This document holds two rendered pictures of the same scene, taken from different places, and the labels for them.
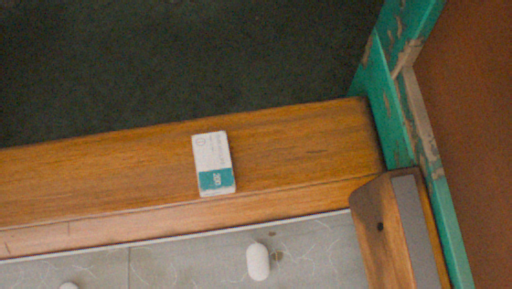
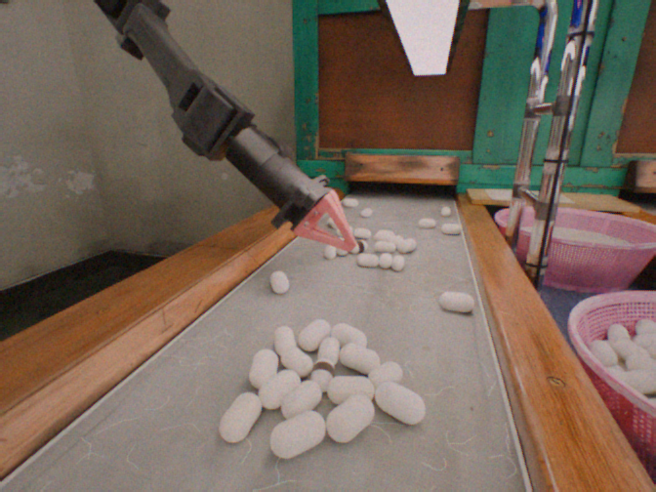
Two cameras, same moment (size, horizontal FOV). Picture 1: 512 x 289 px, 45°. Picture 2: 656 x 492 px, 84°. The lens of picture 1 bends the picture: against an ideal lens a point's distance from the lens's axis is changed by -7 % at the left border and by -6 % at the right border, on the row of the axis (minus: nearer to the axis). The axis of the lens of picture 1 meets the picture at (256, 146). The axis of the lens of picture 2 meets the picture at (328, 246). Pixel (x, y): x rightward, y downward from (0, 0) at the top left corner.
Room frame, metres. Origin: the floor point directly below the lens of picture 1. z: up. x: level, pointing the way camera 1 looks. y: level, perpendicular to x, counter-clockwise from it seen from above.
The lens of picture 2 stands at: (-0.32, 0.77, 0.94)
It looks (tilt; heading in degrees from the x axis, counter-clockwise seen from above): 18 degrees down; 304
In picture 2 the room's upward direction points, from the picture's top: straight up
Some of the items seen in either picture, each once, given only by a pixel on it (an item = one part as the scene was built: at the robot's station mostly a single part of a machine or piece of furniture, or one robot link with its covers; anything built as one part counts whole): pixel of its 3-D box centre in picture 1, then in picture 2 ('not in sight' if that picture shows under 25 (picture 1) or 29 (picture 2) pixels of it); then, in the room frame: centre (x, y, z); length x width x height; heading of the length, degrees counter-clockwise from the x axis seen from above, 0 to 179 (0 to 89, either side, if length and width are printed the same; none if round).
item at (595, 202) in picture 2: not in sight; (542, 199); (-0.26, -0.23, 0.77); 0.33 x 0.15 x 0.01; 19
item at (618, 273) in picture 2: not in sight; (568, 246); (-0.33, -0.02, 0.72); 0.27 x 0.27 x 0.10
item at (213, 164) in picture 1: (213, 164); not in sight; (0.23, 0.04, 0.78); 0.06 x 0.04 x 0.02; 19
